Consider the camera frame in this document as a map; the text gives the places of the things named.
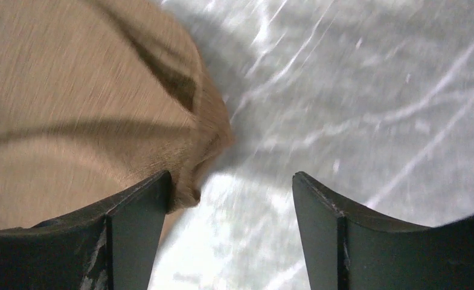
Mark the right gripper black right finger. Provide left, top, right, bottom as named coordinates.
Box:
left=292, top=172, right=474, bottom=290

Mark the brown cloth napkin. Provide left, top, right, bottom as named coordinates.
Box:
left=0, top=1, right=232, bottom=230

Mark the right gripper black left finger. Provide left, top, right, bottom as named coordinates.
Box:
left=0, top=171, right=172, bottom=290

